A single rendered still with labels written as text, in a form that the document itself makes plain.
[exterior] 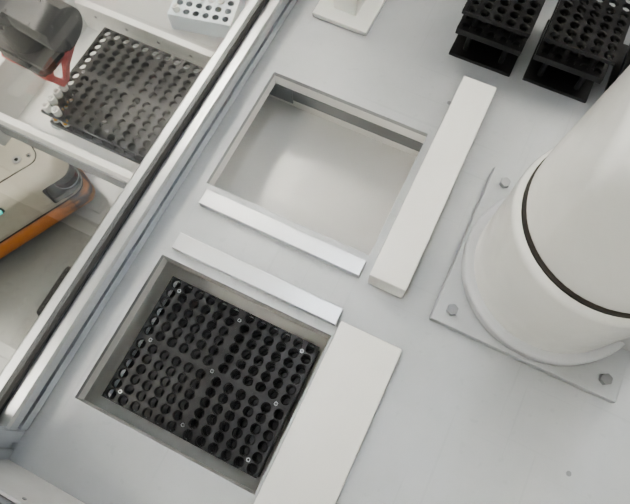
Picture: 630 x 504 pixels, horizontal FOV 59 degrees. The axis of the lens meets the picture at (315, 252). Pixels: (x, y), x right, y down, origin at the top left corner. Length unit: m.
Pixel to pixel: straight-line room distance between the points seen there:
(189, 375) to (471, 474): 0.36
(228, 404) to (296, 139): 0.44
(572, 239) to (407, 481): 0.34
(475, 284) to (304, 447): 0.28
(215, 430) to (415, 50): 0.60
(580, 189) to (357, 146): 0.52
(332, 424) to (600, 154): 0.40
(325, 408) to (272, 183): 0.39
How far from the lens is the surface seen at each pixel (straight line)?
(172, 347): 0.76
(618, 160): 0.44
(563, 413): 0.73
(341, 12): 0.91
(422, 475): 0.69
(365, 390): 0.67
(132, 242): 0.73
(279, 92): 0.95
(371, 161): 0.91
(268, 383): 0.73
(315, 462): 0.67
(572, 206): 0.48
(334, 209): 0.87
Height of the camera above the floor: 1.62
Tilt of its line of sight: 70 degrees down
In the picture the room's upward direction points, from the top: 2 degrees counter-clockwise
